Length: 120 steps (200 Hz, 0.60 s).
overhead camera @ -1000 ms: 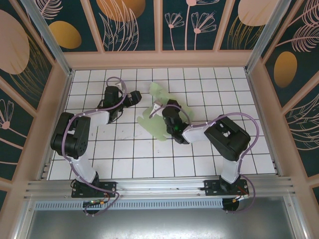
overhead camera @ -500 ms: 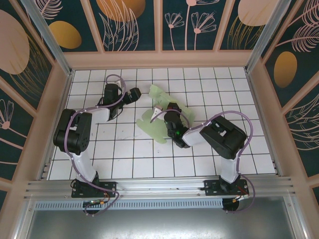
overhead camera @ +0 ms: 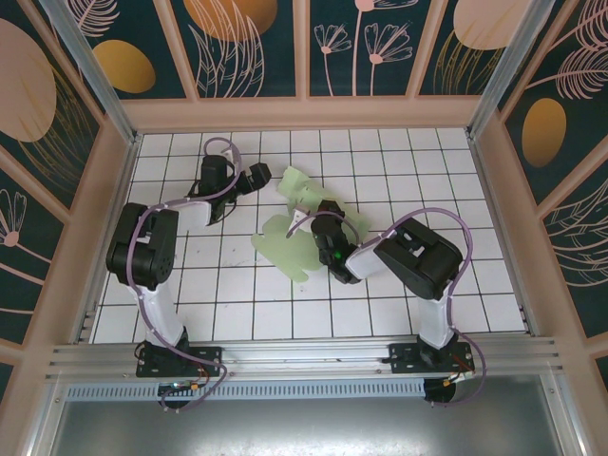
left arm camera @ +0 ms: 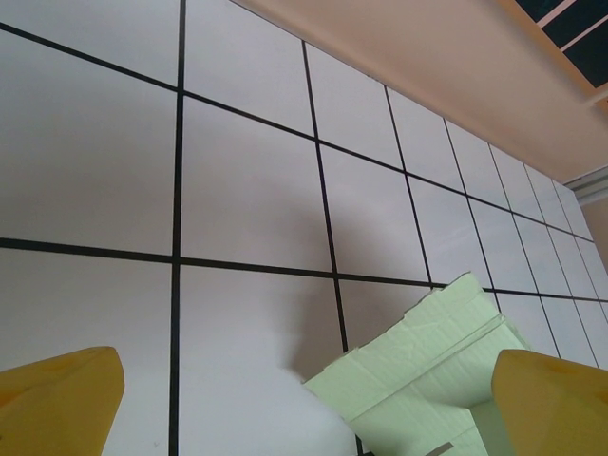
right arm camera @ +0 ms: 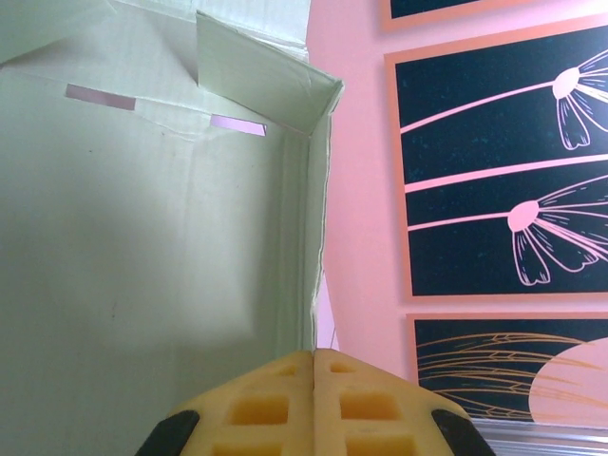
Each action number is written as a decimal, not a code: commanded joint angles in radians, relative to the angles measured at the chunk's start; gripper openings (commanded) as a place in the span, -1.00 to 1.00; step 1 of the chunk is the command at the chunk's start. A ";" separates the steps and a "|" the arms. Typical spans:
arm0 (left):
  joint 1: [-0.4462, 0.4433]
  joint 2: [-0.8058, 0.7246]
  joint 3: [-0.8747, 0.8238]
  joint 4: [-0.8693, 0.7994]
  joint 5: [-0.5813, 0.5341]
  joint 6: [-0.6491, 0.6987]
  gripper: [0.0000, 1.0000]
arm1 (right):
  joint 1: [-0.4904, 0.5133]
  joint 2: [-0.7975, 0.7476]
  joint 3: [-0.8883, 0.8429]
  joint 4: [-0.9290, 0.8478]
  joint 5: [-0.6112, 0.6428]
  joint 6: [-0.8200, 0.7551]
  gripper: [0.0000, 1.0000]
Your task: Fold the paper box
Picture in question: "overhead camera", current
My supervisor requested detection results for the light green cloth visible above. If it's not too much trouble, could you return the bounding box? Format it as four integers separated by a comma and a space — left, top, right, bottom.
250, 164, 371, 285

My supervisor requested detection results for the aluminium table edge strip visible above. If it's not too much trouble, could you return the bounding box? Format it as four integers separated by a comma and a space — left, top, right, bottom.
467, 127, 541, 334
70, 132, 143, 344

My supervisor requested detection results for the grey metal sheet panel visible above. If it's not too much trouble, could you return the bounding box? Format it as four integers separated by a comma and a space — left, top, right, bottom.
28, 372, 585, 456

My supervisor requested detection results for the small circuit board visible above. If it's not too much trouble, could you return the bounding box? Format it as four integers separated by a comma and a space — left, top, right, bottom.
159, 379, 203, 396

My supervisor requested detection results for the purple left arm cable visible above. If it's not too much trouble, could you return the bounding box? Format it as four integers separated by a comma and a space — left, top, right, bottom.
126, 136, 248, 414

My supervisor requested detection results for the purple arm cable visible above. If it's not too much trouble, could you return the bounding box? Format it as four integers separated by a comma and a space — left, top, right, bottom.
286, 208, 488, 409
126, 136, 248, 414

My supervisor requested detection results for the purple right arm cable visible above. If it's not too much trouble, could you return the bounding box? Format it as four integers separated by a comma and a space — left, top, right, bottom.
286, 208, 488, 409

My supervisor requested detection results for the aluminium mounting rail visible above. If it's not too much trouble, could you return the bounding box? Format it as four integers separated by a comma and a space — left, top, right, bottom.
45, 336, 564, 381

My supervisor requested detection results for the wall panel with orange oval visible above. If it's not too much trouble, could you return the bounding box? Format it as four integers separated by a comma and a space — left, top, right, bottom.
66, 0, 197, 101

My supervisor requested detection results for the wall panel with orange circle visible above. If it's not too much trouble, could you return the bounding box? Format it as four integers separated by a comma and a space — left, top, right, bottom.
170, 0, 301, 100

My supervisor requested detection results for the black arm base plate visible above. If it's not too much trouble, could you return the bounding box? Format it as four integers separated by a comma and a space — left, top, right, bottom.
388, 341, 476, 376
136, 344, 223, 379

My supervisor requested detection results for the aluminium corner post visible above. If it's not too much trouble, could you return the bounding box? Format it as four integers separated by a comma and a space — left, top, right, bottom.
465, 0, 569, 139
37, 0, 143, 146

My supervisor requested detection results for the wall panel with pink flowers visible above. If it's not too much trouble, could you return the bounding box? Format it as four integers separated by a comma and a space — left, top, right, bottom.
308, 0, 431, 99

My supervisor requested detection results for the slotted grey cable duct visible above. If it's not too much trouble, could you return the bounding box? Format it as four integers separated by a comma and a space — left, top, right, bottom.
66, 379, 427, 400

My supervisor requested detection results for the wall panel with pink disc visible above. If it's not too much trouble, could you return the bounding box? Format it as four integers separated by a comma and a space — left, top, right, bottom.
0, 0, 104, 210

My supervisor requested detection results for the wall panel with single flower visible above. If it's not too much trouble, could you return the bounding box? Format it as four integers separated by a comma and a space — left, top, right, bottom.
0, 151, 66, 343

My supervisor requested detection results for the wall panel with amber oval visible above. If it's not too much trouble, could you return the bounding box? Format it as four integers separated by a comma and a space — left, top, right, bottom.
503, 0, 608, 205

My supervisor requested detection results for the wall panel with pale circle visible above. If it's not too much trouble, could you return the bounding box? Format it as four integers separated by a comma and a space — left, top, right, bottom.
417, 0, 523, 96

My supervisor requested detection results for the wall panel with leaf outlines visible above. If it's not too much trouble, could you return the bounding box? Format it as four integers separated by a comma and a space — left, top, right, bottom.
543, 184, 608, 338

